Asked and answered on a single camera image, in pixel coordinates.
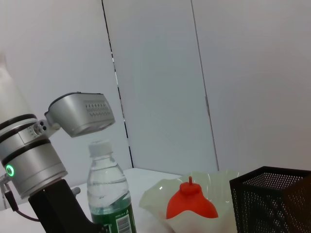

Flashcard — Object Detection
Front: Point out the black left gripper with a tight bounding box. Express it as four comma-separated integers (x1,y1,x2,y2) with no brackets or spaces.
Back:
27,179,108,233

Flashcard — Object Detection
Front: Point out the clear green-label water bottle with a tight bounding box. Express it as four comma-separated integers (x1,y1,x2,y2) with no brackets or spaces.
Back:
86,139,137,233

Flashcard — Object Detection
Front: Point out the orange toy fruit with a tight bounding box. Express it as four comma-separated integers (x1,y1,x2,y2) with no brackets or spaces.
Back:
165,176,219,220

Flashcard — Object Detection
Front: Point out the pale green wavy glass plate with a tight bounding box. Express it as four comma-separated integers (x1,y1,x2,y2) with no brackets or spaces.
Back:
138,169,240,233

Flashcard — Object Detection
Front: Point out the black mesh pen holder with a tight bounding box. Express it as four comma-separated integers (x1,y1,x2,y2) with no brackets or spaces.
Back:
229,166,311,233

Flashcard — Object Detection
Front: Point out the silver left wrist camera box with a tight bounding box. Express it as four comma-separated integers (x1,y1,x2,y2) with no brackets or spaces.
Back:
44,91,116,139

